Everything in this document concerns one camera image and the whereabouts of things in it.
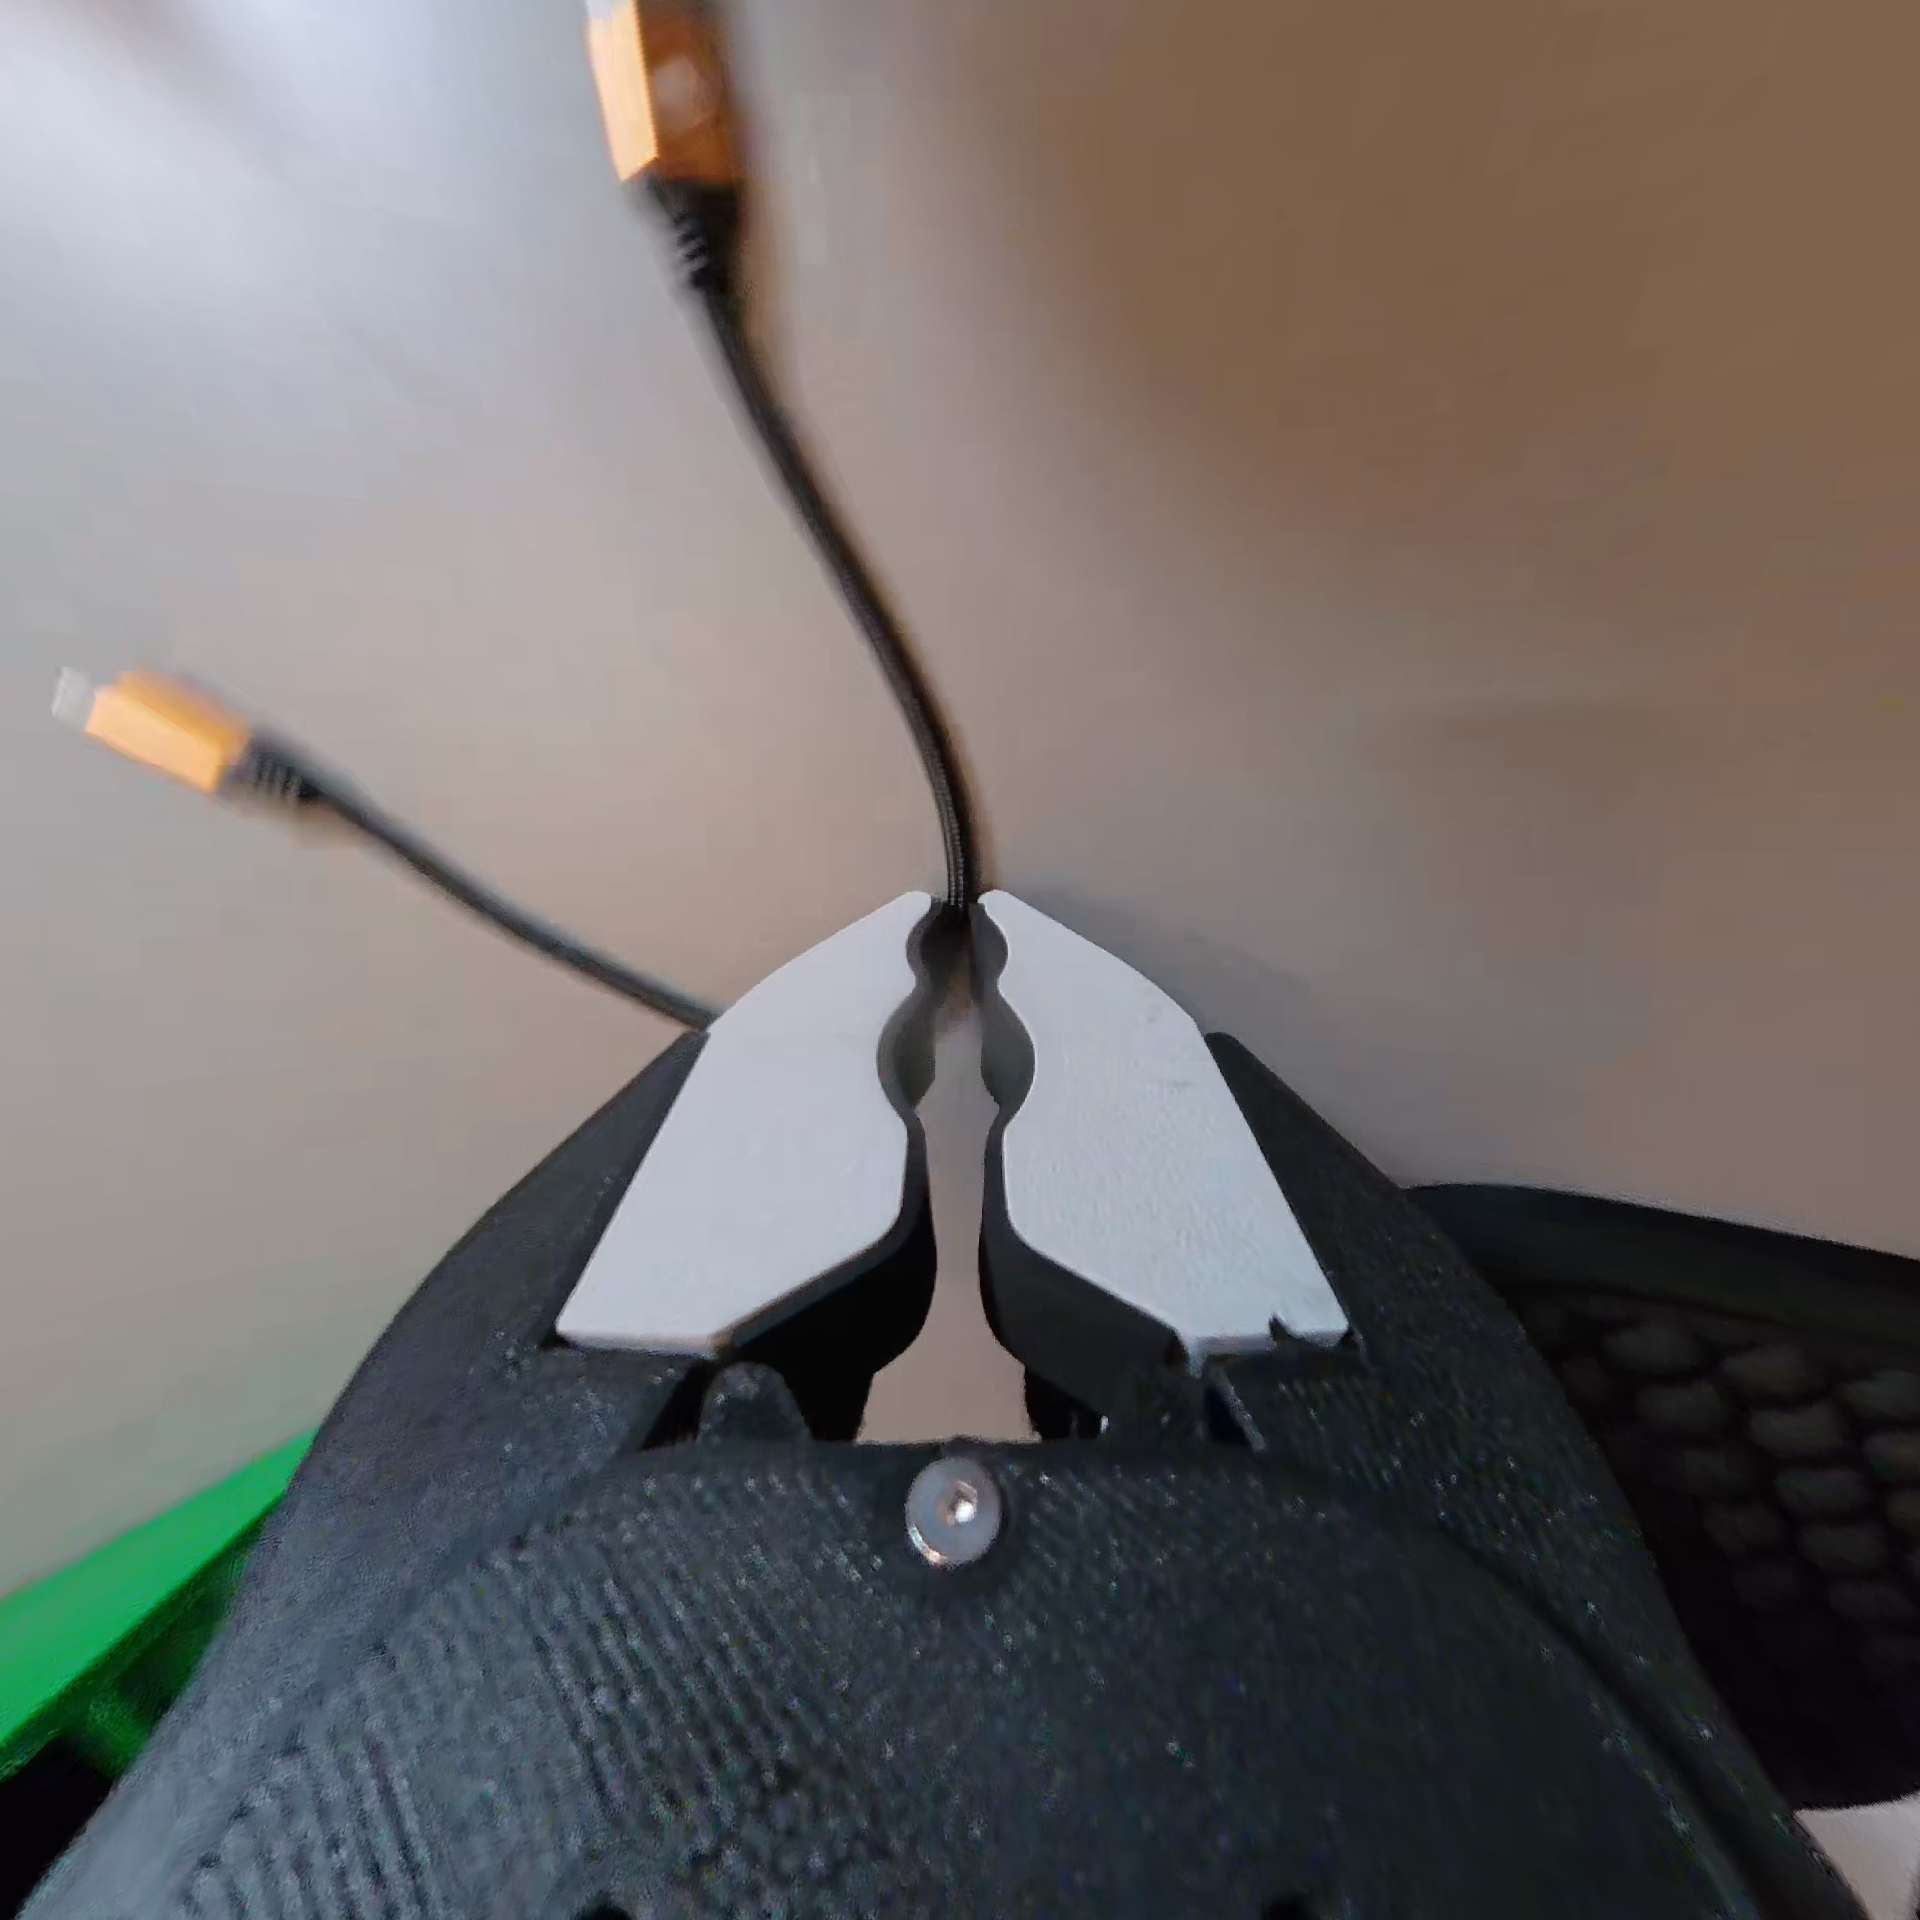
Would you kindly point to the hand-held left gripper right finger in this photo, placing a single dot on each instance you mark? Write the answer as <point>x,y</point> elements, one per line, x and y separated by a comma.
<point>1139,1171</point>

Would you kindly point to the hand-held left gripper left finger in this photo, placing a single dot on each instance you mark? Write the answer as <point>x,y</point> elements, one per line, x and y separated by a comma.
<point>753,1171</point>

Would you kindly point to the green plastic storage bin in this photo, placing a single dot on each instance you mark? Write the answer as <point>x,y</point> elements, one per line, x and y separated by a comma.
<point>121,1589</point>

